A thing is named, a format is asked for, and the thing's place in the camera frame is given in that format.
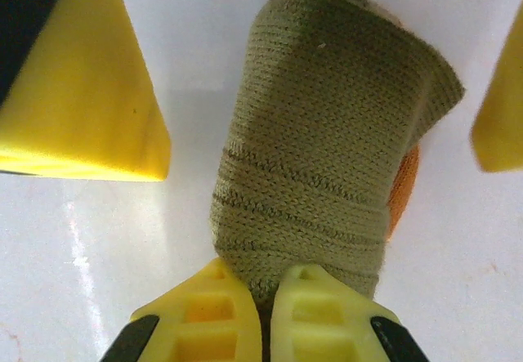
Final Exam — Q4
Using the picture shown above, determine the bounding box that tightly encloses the olive sock orange toe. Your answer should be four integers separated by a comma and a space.
208, 0, 467, 301

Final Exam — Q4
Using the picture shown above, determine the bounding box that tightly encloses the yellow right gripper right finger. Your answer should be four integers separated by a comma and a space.
269, 264, 430, 362

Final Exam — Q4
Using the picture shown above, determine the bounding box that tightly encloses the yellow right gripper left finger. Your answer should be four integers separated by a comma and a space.
101, 257, 262, 362

